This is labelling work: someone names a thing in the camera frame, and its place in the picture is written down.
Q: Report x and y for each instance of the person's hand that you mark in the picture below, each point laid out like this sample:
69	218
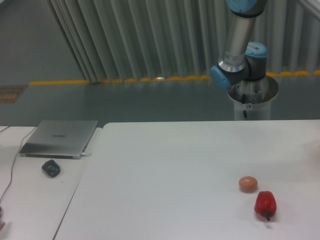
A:
2	223

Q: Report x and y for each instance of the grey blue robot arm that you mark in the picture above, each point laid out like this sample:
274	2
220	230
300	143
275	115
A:
232	66

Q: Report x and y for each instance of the red bell pepper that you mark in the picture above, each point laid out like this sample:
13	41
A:
265	205

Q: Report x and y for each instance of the small black plastic gadget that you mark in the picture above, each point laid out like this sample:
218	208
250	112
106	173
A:
51	168

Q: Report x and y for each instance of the silver closed laptop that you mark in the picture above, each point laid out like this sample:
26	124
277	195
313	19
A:
63	139

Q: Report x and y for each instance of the white usb dongle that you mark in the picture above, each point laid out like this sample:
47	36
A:
85	154

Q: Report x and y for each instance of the brown egg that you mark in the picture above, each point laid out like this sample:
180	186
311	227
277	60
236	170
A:
248	184

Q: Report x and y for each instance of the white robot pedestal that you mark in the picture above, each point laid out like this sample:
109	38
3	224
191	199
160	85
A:
252	100

